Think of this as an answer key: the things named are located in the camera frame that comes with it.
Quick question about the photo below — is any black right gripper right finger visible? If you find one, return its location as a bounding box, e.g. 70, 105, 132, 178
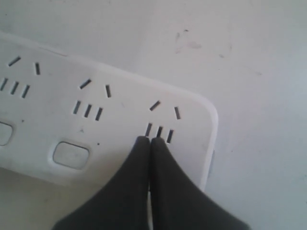
150, 138, 250, 230

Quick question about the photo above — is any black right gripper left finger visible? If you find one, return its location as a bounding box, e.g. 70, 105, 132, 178
53, 136, 150, 230

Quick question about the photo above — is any white five-outlet power strip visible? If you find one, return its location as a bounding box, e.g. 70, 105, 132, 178
0, 33, 218, 189

